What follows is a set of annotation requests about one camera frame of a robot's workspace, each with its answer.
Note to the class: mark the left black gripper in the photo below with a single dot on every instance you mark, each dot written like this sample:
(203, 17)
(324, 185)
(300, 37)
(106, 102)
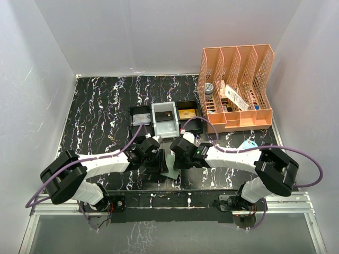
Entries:
(160, 163)

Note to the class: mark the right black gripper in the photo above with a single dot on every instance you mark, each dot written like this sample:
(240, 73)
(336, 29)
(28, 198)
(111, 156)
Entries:
(178, 165)

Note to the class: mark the green card holder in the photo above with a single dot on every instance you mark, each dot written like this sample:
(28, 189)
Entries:
(172, 173)

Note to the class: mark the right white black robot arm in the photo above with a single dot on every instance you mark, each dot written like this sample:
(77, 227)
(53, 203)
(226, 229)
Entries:
(276, 171)

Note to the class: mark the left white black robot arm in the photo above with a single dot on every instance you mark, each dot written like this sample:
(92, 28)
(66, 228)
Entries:
(66, 177)

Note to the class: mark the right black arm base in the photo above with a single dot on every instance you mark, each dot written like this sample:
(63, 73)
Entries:
(231, 203)

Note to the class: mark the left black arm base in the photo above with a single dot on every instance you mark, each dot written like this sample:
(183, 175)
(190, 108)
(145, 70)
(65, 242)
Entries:
(110, 204)

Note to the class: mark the black credit card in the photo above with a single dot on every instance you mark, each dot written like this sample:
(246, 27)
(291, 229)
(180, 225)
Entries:
(163, 116)

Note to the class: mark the gold credit card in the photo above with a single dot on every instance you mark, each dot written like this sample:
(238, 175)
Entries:
(186, 113)

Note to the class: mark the white middle tray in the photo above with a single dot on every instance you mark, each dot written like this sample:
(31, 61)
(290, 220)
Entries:
(166, 129)

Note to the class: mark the left black tray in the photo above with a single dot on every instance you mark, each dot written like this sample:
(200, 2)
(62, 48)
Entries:
(144, 130)

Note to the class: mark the black tray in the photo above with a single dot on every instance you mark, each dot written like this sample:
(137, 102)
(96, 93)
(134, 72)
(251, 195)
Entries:
(195, 126)
(144, 130)

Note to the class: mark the right black tray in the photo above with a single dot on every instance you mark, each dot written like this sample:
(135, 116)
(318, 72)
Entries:
(195, 126)

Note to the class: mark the round blue tape roll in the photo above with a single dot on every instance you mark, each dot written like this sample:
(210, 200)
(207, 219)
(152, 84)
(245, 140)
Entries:
(247, 144)

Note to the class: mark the small round jar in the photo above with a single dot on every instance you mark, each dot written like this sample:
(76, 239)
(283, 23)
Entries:
(208, 90)

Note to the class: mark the white paper packet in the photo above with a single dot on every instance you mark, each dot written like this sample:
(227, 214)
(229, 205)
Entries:
(234, 97)

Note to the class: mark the orange file organizer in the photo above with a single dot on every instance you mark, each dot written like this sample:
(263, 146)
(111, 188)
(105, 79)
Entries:
(245, 69)

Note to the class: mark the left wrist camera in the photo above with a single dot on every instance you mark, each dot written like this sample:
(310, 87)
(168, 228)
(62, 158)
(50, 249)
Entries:
(158, 138)

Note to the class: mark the aluminium frame rail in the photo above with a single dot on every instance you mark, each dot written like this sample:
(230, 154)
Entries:
(174, 222)

